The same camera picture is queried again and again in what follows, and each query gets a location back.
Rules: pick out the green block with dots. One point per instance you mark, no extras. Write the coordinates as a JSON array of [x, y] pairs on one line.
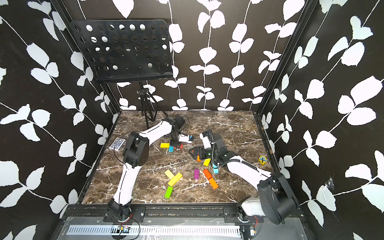
[[169, 192]]

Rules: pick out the yellow tape roll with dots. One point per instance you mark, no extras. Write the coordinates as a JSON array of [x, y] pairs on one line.
[[263, 160]]

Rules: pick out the orange block front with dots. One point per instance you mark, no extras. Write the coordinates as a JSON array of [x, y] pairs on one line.
[[213, 183]]

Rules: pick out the black front rail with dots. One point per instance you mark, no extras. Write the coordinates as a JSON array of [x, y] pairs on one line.
[[229, 212]]

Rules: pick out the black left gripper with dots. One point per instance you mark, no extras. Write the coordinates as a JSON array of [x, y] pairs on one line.
[[177, 143]]

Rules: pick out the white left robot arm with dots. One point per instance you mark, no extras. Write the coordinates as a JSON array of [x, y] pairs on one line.
[[135, 155]]

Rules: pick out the white perforated strip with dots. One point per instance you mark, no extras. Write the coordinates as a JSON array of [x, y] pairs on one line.
[[114, 230]]

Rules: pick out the black music stand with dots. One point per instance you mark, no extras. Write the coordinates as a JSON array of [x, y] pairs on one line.
[[121, 51]]

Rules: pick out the pale yellow block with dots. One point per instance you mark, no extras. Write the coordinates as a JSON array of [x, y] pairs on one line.
[[169, 174]]

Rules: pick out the purple block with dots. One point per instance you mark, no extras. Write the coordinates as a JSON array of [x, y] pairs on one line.
[[196, 175]]

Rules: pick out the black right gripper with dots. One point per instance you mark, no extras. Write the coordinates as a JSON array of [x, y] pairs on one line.
[[197, 150]]

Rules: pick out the long yellow block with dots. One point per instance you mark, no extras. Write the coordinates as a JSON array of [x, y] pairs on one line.
[[175, 179]]

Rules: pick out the small yellow block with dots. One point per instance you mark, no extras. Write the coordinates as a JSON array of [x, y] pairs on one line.
[[207, 162]]

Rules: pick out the red block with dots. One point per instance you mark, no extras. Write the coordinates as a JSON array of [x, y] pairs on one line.
[[207, 174]]

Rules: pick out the light blue block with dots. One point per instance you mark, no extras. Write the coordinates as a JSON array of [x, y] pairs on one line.
[[215, 169]]

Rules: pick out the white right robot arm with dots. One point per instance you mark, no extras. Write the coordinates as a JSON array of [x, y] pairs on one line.
[[276, 199]]

